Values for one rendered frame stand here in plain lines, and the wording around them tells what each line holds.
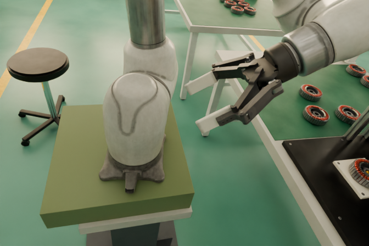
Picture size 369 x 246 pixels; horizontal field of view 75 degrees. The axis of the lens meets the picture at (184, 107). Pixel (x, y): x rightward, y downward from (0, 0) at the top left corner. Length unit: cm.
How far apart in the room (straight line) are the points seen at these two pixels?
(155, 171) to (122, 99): 26
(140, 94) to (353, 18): 42
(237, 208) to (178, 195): 105
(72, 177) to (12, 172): 118
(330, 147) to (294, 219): 80
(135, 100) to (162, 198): 29
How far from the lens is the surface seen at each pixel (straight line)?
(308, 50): 49
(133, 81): 58
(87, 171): 76
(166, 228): 156
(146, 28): 67
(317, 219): 95
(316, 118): 125
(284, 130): 115
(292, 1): 62
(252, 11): 237
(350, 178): 108
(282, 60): 48
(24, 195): 179
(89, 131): 85
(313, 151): 110
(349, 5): 53
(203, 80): 55
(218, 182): 178
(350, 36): 51
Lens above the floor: 145
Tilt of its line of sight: 41 degrees down
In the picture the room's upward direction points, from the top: 11 degrees clockwise
